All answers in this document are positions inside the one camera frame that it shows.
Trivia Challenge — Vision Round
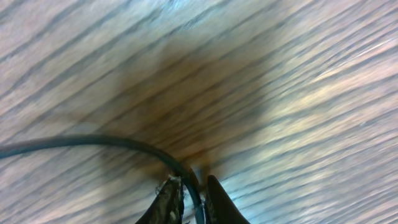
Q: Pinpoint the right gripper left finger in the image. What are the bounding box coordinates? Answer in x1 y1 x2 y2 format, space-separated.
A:
136 178 184 224

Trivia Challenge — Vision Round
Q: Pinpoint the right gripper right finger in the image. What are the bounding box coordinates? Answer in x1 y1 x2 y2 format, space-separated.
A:
204 175 249 224

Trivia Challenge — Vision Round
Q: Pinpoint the thick black USB cable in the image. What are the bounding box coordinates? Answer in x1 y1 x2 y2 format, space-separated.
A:
0 134 206 224

